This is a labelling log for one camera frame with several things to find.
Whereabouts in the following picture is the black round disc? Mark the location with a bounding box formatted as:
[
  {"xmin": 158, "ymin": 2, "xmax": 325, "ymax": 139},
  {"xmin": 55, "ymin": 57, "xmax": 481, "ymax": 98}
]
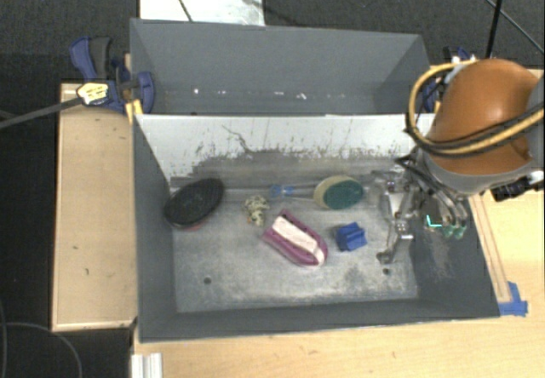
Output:
[{"xmin": 163, "ymin": 177, "xmax": 226, "ymax": 232}]

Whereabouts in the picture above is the small blue block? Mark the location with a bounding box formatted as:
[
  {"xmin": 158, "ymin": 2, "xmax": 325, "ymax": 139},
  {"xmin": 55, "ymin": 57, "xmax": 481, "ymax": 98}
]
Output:
[{"xmin": 332, "ymin": 221, "xmax": 369, "ymax": 253}]

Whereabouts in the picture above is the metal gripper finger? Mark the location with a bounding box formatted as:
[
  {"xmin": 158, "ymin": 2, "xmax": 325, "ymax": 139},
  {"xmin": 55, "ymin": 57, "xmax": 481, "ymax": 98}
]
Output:
[
  {"xmin": 376, "ymin": 220, "xmax": 416, "ymax": 265},
  {"xmin": 372, "ymin": 170, "xmax": 400, "ymax": 226}
]

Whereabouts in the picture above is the grey metal bin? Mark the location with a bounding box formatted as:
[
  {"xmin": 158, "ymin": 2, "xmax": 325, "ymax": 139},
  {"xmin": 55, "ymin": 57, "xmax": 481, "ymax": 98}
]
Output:
[{"xmin": 129, "ymin": 17, "xmax": 502, "ymax": 344}]

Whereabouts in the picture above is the spotted small toy animal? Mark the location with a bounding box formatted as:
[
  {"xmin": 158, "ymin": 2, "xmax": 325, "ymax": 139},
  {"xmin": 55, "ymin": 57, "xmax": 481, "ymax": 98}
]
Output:
[{"xmin": 242, "ymin": 194, "xmax": 271, "ymax": 227}]

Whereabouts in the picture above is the clear plastic tube blue cap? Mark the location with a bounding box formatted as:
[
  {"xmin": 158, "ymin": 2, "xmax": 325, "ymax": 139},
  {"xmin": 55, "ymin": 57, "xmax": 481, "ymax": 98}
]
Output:
[{"xmin": 268, "ymin": 182, "xmax": 319, "ymax": 201}]

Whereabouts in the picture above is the black cylinder on white bracket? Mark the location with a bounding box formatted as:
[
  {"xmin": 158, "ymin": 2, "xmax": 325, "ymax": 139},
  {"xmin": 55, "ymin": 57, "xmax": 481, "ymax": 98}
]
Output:
[{"xmin": 490, "ymin": 169, "xmax": 545, "ymax": 203}]

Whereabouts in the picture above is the pale wood board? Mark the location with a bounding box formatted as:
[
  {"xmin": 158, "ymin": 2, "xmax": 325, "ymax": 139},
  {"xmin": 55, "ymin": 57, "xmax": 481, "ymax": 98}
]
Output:
[{"xmin": 50, "ymin": 80, "xmax": 140, "ymax": 333}]

